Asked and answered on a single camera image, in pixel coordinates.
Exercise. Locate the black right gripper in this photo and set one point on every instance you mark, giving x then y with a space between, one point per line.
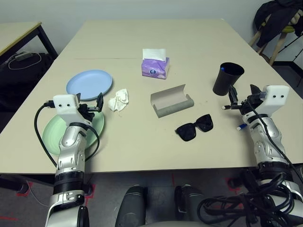
251 102

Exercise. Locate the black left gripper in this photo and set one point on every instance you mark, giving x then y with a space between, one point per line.
86 112

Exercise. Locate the white marker with black cap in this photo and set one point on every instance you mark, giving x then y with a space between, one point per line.
223 107

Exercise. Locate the white tissue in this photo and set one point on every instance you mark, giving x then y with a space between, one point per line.
118 100

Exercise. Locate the white marker with blue cap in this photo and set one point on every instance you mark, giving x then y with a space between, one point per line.
242 127

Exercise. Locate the light green plate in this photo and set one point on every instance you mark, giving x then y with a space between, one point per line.
50 134

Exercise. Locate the black sunglasses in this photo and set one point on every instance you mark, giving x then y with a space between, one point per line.
187 133

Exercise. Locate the grey glasses case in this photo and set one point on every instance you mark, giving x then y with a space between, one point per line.
165 97

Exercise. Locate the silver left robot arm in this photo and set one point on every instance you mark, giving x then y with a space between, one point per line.
71 146

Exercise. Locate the light blue plate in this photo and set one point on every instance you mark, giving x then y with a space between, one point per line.
90 82

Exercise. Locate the black cup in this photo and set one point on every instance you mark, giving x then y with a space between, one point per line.
222 82

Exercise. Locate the wooden stool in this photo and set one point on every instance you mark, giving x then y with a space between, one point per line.
277 48

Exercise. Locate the black tripod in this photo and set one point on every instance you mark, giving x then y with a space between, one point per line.
290 44

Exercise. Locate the black bag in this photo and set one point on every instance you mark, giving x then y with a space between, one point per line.
21 80

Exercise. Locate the purple tissue pack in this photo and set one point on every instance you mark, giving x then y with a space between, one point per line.
154 68

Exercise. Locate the yellow-green stool cushion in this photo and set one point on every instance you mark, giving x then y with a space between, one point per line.
288 28

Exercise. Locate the black jacket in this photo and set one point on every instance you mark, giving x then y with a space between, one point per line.
274 14

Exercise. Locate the beige side table, black legs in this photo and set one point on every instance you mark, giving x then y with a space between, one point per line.
14 33

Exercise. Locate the grey left robot leg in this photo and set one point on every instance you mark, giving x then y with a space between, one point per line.
130 208

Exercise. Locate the grey robot leg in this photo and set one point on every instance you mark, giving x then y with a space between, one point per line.
130 208
189 203

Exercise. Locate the grey right robot leg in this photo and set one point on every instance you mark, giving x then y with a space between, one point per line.
189 203

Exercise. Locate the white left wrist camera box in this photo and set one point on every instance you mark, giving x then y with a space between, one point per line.
64 104

